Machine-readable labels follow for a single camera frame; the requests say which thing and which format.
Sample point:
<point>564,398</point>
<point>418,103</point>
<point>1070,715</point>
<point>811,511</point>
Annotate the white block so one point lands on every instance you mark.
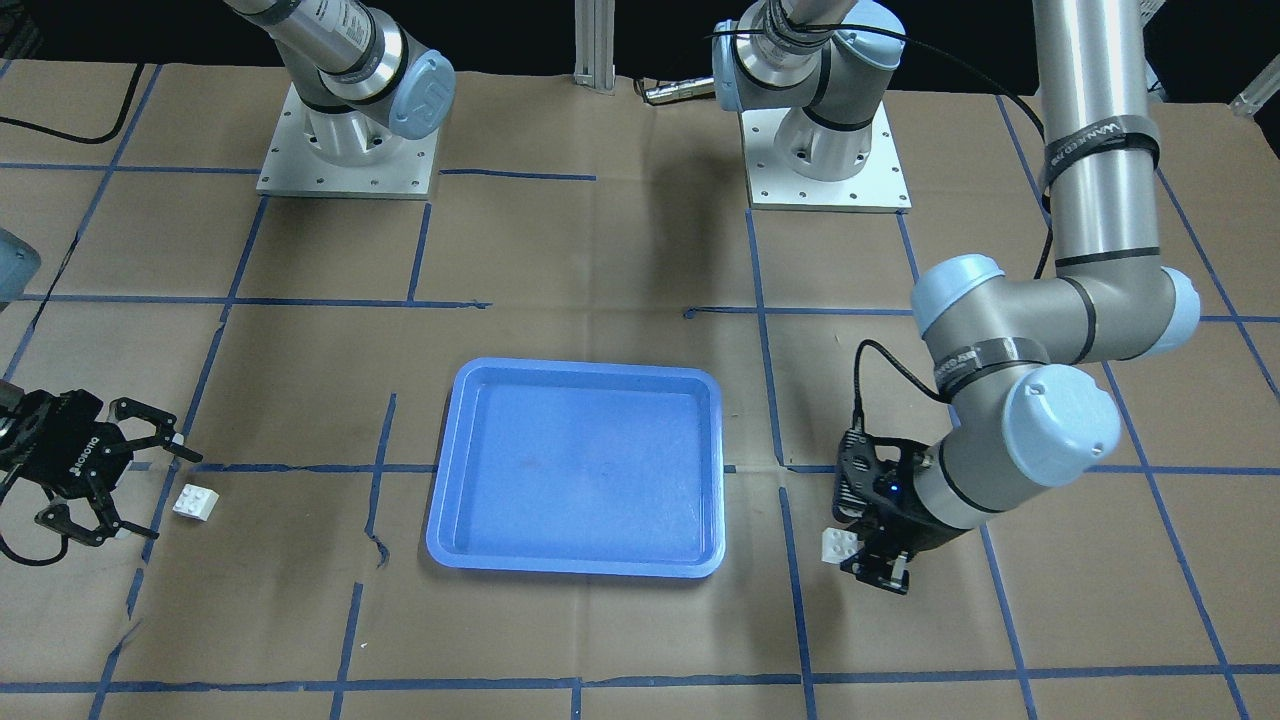
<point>195,502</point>
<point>838,545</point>

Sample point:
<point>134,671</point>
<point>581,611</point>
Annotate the centre aluminium post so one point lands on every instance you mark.
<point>593,38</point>

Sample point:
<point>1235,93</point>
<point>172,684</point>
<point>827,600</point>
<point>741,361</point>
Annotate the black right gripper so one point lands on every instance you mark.
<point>58,442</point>

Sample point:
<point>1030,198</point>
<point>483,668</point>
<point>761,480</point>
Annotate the blue plastic tray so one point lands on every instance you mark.
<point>580,468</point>

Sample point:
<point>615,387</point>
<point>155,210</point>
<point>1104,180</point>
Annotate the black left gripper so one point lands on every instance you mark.
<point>908,524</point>

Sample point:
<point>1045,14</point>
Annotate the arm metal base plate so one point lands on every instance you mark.
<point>795,165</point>
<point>315,155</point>

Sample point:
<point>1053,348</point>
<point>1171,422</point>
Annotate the silver cable connector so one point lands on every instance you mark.
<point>681,91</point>

